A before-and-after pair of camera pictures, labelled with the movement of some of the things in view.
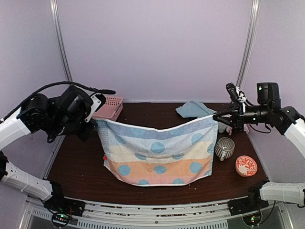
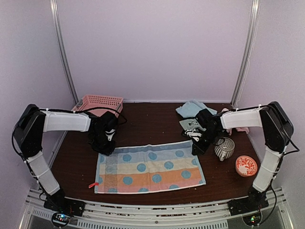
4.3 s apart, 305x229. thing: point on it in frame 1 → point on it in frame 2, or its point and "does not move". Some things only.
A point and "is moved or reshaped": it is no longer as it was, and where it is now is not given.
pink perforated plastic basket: (110, 109) does not move
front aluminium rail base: (157, 213) does not move
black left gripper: (84, 134) → (106, 151)
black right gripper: (232, 120) → (201, 149)
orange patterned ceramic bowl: (246, 166) does not move
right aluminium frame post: (250, 42) does not move
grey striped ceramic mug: (224, 149) does not move
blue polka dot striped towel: (175, 156) is moved or reshaped
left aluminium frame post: (54, 7) does not move
